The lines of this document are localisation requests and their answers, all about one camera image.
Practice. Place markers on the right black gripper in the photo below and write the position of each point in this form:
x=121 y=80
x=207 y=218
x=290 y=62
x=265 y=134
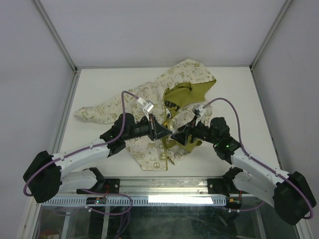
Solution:
x=181 y=137

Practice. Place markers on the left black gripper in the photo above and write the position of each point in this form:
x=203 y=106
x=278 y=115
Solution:
x=155 y=130

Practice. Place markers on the cream patterned hooded jacket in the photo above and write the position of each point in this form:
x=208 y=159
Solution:
x=170 y=98

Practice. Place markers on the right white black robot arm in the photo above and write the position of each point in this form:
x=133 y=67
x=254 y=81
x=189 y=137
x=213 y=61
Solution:
x=288 y=193

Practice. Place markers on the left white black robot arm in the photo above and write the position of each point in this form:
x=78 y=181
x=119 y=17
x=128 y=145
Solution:
x=50 y=174

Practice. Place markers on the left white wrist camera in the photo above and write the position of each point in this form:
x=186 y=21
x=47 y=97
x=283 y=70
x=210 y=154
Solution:
x=146 y=106

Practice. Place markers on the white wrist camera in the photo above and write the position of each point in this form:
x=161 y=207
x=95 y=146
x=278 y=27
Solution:
x=146 y=106
x=199 y=112

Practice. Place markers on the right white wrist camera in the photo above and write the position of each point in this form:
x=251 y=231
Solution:
x=199 y=112

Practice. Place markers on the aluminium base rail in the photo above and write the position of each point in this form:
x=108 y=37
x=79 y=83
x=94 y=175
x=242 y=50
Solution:
x=159 y=185

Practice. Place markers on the white slotted cable duct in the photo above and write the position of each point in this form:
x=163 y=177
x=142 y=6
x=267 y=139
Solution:
x=153 y=200

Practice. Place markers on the left aluminium frame post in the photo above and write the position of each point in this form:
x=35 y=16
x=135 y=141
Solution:
x=54 y=34

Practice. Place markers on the aluminium frame post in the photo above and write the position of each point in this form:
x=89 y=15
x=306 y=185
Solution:
x=271 y=33
x=54 y=34

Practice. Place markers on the right aluminium frame post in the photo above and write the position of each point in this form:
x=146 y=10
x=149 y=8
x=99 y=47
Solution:
x=271 y=33

